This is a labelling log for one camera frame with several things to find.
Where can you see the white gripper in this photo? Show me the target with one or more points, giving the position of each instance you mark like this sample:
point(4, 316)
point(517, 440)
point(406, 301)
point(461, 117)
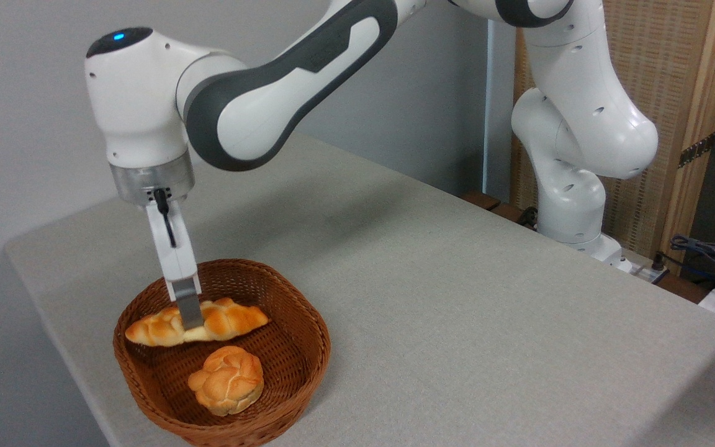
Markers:
point(174, 248)

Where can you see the long braided bread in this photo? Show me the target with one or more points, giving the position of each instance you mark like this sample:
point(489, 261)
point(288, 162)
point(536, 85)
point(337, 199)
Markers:
point(233, 320)

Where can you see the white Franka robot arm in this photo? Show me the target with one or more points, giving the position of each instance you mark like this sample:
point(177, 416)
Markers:
point(258, 105)

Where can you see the round knotted bread roll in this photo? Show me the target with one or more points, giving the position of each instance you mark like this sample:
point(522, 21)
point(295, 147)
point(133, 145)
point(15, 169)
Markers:
point(227, 382)

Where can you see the brown wicker basket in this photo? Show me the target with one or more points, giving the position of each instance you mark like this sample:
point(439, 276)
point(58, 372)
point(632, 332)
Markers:
point(283, 347)

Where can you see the black plug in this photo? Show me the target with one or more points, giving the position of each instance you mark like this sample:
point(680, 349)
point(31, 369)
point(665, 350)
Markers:
point(528, 217)

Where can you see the metal screen hinge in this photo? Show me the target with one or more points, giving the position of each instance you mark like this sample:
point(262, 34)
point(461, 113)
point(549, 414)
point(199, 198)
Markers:
point(697, 150)

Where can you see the white wall trunking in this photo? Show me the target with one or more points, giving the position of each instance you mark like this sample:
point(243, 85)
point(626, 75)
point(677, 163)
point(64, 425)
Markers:
point(488, 124)

